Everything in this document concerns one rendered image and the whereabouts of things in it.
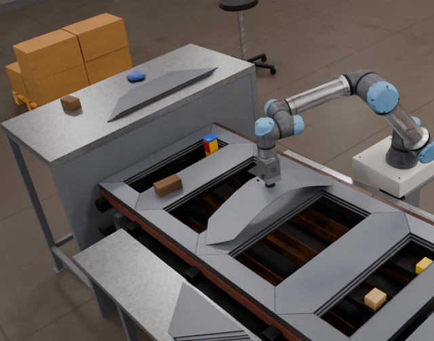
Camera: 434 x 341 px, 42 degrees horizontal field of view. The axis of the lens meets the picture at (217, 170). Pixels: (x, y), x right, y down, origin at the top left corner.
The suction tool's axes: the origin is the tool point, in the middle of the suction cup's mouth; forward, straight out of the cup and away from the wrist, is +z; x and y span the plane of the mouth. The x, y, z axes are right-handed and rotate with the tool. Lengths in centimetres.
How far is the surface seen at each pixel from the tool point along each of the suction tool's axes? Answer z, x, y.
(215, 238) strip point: 9.1, -30.2, 5.2
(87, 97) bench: -10, -42, -123
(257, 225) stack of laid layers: 11.2, -11.0, 6.3
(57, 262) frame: 89, -88, -122
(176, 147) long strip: 11, -13, -74
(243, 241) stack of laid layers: 11.1, -20.7, 11.3
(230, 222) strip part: 5.5, -22.3, 4.3
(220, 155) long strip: 11, 2, -53
